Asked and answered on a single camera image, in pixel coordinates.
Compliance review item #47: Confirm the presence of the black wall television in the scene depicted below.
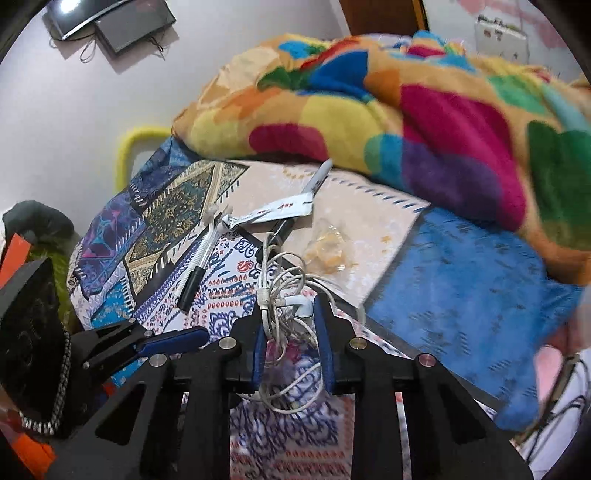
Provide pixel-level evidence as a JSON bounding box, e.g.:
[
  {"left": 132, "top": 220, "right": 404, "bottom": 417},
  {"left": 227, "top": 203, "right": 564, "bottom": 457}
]
[{"left": 44, "top": 0, "right": 134, "bottom": 40}]

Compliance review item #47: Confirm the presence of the yellow foam tube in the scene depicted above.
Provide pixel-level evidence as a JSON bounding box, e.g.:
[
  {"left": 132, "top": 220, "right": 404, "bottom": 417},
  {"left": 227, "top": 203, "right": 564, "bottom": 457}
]
[{"left": 115, "top": 124, "right": 174, "bottom": 192}]

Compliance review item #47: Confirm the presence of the clear white pen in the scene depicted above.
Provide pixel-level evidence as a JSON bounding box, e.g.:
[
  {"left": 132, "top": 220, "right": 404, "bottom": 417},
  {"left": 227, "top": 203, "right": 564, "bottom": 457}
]
[{"left": 194, "top": 205, "right": 232, "bottom": 273}]

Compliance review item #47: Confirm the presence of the brown wooden door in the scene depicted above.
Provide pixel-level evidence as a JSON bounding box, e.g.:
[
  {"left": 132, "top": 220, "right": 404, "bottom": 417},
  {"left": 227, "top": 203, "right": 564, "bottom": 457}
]
[{"left": 339, "top": 0, "right": 426, "bottom": 38}]

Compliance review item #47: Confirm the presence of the orange box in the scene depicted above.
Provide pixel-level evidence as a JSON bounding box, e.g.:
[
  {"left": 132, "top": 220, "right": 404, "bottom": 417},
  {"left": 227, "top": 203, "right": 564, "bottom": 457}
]
[{"left": 0, "top": 233, "right": 33, "bottom": 289}]

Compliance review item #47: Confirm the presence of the blue patterned quilt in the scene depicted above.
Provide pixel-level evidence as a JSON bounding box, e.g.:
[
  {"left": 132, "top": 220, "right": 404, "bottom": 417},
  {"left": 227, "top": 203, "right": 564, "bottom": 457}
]
[{"left": 67, "top": 136, "right": 504, "bottom": 480}]

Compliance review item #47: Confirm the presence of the white marker pen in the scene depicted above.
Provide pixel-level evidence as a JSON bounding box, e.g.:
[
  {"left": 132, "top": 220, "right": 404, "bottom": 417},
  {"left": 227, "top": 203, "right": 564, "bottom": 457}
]
[{"left": 270, "top": 159, "right": 334, "bottom": 241}]

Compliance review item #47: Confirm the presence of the white earphone cable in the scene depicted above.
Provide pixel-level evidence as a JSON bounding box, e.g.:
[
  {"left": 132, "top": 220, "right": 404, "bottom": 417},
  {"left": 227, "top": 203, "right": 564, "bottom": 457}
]
[{"left": 231, "top": 233, "right": 368, "bottom": 414}]

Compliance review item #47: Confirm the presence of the black box under television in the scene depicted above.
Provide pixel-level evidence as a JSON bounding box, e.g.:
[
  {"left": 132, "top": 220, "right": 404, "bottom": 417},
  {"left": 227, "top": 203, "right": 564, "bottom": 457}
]
[{"left": 95, "top": 0, "right": 177, "bottom": 55}]

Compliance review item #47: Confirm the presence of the blue cloth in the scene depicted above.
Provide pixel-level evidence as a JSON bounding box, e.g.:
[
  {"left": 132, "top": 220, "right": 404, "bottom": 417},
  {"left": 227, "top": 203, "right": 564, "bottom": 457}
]
[{"left": 362, "top": 208, "right": 585, "bottom": 432}]

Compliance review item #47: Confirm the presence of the beige mat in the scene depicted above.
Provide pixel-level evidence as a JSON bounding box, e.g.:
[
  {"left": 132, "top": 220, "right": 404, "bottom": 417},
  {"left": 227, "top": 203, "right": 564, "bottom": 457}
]
[{"left": 210, "top": 159, "right": 430, "bottom": 305}]

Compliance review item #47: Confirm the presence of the white paper strip red print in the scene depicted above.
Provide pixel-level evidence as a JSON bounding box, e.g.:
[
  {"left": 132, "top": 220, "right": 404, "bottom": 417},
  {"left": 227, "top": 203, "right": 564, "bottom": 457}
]
[{"left": 228, "top": 194, "right": 315, "bottom": 229}]

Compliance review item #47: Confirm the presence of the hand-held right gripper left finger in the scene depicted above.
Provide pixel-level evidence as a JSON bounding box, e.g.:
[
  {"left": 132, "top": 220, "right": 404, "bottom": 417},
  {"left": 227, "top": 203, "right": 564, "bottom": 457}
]
[{"left": 46, "top": 295, "right": 269, "bottom": 480}]

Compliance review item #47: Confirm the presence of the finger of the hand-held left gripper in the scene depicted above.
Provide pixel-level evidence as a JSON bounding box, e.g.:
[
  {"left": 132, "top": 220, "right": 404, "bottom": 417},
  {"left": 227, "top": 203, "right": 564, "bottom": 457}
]
[{"left": 74, "top": 318, "right": 209, "bottom": 370}]

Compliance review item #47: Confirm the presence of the green leaf-print bag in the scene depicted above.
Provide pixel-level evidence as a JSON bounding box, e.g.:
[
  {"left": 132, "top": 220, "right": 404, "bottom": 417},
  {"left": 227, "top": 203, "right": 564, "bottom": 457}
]
[{"left": 28, "top": 240, "right": 75, "bottom": 324}]

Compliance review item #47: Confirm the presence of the clear plastic wrapper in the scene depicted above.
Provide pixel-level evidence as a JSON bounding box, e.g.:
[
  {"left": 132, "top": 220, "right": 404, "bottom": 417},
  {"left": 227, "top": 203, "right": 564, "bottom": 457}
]
[{"left": 302, "top": 222, "right": 358, "bottom": 273}]

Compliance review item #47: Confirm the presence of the dark grey bag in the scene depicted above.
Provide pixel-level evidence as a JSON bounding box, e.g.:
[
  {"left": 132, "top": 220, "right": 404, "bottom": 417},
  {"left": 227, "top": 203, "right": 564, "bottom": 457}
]
[{"left": 2, "top": 200, "right": 75, "bottom": 245}]

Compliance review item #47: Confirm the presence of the colourful patchwork fleece blanket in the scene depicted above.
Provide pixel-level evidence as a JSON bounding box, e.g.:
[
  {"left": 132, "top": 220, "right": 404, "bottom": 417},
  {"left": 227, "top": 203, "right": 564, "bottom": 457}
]
[{"left": 173, "top": 30, "right": 591, "bottom": 287}]

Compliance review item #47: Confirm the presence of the tangle of dark cables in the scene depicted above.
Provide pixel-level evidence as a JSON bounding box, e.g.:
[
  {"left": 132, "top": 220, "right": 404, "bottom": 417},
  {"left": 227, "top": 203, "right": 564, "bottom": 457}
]
[{"left": 522, "top": 355, "right": 587, "bottom": 462}]

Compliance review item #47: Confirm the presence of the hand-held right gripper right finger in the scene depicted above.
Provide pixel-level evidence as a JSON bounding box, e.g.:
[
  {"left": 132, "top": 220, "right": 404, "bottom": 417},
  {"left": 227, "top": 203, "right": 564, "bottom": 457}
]
[{"left": 313, "top": 293, "right": 534, "bottom": 480}]

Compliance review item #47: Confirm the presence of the white pen black cap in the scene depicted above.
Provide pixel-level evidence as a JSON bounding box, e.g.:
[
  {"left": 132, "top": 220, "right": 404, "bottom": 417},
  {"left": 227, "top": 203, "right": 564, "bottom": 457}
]
[{"left": 178, "top": 217, "right": 218, "bottom": 312}]

